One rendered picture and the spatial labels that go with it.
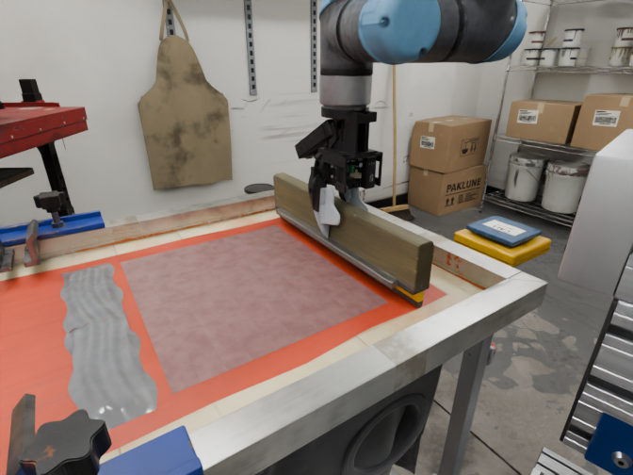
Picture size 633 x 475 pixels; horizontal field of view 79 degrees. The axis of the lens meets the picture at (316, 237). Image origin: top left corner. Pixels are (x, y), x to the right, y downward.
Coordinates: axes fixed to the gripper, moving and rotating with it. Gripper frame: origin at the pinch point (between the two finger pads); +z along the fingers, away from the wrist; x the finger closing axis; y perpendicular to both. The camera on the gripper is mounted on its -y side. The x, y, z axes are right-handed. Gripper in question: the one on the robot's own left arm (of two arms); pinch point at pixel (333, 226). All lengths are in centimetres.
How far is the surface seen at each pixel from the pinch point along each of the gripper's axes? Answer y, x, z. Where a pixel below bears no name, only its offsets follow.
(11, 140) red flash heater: -95, -49, -5
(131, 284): -8.1, -32.3, 5.0
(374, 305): 16.7, -4.9, 4.9
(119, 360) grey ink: 9.5, -36.4, 4.4
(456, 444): 14, 30, 63
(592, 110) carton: -77, 276, 5
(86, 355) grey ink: 7.0, -39.4, 4.1
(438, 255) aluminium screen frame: 13.8, 11.4, 3.0
